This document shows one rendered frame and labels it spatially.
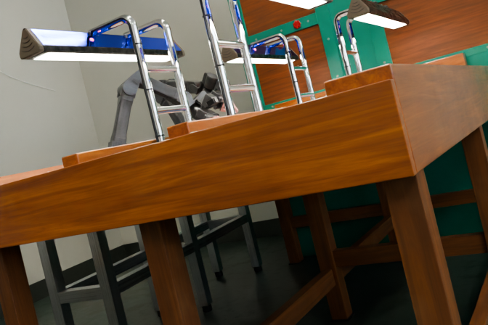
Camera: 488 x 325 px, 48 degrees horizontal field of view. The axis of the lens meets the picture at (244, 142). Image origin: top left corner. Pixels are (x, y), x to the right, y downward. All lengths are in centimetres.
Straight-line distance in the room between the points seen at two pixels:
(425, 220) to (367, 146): 16
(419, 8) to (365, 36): 28
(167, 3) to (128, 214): 321
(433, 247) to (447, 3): 191
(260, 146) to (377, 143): 22
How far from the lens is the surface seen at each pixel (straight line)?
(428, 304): 102
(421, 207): 97
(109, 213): 125
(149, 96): 152
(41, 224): 142
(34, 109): 430
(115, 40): 171
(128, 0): 451
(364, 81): 93
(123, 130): 229
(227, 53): 225
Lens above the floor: 69
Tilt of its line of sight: level
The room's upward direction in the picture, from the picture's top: 14 degrees counter-clockwise
